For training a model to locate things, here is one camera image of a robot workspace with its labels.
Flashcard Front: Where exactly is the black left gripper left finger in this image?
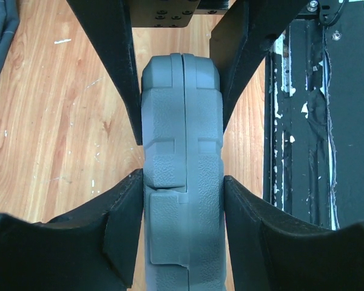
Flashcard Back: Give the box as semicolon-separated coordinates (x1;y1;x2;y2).
0;169;144;290

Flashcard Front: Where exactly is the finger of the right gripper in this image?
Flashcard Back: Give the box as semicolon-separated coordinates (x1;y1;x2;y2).
209;0;308;129
67;0;143;146

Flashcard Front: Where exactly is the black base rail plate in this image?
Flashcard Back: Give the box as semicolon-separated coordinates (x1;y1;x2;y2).
263;1;364;230

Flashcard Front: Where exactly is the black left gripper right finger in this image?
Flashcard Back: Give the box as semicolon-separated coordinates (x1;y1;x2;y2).
224;176;364;290

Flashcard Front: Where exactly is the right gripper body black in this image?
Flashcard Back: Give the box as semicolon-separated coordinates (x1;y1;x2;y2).
126;0;242;28

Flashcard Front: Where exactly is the grey plastic tool case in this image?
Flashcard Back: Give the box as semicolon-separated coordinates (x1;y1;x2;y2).
141;53;226;290

